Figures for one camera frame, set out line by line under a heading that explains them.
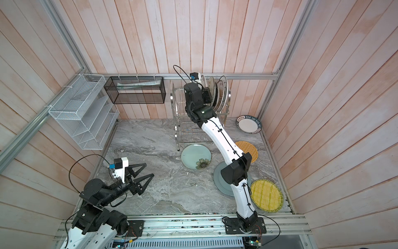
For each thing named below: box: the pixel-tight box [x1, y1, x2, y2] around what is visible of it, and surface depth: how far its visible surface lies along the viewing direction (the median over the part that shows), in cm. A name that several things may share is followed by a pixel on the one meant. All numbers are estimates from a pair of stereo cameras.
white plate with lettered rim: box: [235, 115, 263, 134], surface depth 120 cm
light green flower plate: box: [180, 143, 212, 171], surface depth 100 cm
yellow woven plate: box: [250, 178, 284, 213], surface depth 83 cm
